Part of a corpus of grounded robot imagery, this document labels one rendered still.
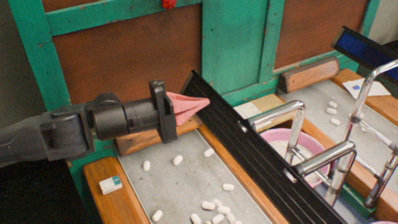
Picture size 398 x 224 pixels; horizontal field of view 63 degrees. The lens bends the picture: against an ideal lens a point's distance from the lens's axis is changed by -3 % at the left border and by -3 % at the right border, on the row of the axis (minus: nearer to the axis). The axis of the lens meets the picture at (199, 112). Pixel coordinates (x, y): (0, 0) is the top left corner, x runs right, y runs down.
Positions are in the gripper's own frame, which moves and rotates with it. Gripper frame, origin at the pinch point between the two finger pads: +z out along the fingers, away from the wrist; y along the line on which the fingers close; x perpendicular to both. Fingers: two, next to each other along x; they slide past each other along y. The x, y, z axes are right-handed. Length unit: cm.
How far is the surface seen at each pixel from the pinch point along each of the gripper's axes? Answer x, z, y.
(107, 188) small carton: -33, -23, 32
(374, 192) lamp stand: -6, 51, 41
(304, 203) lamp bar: 14.9, 11.5, 16.7
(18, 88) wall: -129, -60, 19
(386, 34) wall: -184, 239, 41
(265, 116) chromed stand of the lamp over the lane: -3.4, 14.2, 7.4
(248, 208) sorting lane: -18.3, 15.2, 42.3
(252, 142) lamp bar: 0.0, 9.1, 10.9
